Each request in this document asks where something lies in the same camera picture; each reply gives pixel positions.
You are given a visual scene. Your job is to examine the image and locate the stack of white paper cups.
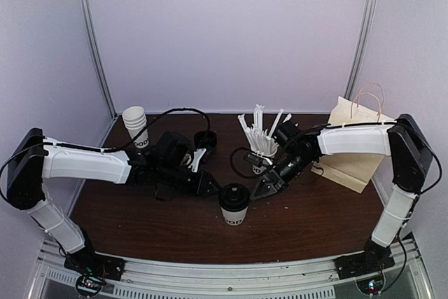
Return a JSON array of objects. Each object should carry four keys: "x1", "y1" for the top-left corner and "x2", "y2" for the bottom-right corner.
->
[{"x1": 122, "y1": 106, "x2": 150, "y2": 149}]

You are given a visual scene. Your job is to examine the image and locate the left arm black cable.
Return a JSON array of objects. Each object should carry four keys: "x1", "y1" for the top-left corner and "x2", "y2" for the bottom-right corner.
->
[{"x1": 104, "y1": 106, "x2": 212, "y2": 155}]

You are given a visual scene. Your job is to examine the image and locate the aluminium corner post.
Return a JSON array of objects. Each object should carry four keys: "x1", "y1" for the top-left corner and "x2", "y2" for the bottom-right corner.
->
[
  {"x1": 79, "y1": 0, "x2": 118, "y2": 120},
  {"x1": 344, "y1": 0, "x2": 377, "y2": 99}
]

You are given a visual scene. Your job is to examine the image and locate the left aluminium corner post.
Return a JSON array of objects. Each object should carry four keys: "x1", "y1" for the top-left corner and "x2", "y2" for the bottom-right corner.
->
[{"x1": 79, "y1": 0, "x2": 118, "y2": 120}]

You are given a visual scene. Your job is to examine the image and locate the white paper coffee cup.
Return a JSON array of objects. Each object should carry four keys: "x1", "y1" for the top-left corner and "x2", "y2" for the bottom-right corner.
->
[{"x1": 220, "y1": 204, "x2": 249, "y2": 225}]

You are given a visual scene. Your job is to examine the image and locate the stack of black cup lids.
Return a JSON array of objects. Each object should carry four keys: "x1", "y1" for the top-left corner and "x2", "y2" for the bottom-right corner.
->
[{"x1": 193, "y1": 130, "x2": 218, "y2": 151}]

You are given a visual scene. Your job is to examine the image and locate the brown paper takeout bag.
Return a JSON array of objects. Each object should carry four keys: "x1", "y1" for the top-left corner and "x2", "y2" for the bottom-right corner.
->
[{"x1": 311, "y1": 83, "x2": 395, "y2": 194}]

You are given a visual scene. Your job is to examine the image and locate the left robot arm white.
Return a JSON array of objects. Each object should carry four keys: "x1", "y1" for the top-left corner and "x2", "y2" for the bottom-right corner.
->
[{"x1": 5, "y1": 128, "x2": 221, "y2": 274}]

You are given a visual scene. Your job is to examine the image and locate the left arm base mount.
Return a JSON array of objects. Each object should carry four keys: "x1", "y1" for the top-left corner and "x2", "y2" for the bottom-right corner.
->
[{"x1": 57, "y1": 238, "x2": 125, "y2": 298}]

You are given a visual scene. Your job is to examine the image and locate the black plastic cup lid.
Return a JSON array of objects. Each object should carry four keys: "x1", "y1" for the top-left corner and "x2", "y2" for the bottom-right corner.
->
[{"x1": 218, "y1": 183, "x2": 250, "y2": 212}]

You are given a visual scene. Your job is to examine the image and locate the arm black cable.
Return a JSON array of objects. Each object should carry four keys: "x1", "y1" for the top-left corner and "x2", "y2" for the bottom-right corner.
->
[
  {"x1": 104, "y1": 106, "x2": 212, "y2": 155},
  {"x1": 230, "y1": 147, "x2": 267, "y2": 179}
]

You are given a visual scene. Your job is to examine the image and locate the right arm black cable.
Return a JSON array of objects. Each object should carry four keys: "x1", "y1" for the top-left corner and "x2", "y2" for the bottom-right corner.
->
[{"x1": 230, "y1": 147, "x2": 267, "y2": 179}]

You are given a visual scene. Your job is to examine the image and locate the white cup holding straws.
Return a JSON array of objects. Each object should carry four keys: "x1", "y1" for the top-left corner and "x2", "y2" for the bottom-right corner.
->
[{"x1": 248, "y1": 151, "x2": 276, "y2": 175}]

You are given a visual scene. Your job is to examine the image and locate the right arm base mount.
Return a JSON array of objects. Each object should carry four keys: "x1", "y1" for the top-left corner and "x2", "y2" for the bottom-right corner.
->
[{"x1": 334, "y1": 238, "x2": 395, "y2": 296}]

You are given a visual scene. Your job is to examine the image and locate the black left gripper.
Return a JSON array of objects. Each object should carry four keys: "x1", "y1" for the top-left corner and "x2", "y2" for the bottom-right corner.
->
[{"x1": 157, "y1": 162, "x2": 223, "y2": 197}]

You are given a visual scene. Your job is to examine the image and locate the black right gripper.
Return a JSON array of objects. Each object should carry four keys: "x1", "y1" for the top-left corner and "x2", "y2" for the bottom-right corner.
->
[{"x1": 251, "y1": 151, "x2": 315, "y2": 201}]

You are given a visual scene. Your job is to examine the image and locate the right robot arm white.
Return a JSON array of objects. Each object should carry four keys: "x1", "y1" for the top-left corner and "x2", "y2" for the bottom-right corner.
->
[{"x1": 251, "y1": 113, "x2": 440, "y2": 272}]

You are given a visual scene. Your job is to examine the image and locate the right aluminium corner post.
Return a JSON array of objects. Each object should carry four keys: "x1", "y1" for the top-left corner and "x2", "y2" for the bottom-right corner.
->
[{"x1": 344, "y1": 0, "x2": 377, "y2": 99}]

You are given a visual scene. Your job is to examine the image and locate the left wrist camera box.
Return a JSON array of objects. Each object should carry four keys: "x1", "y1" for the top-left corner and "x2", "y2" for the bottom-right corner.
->
[{"x1": 151, "y1": 132, "x2": 193, "y2": 169}]

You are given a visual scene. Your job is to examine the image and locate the aluminium front rail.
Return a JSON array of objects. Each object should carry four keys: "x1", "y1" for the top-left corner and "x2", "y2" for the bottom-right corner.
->
[{"x1": 24, "y1": 238, "x2": 435, "y2": 298}]

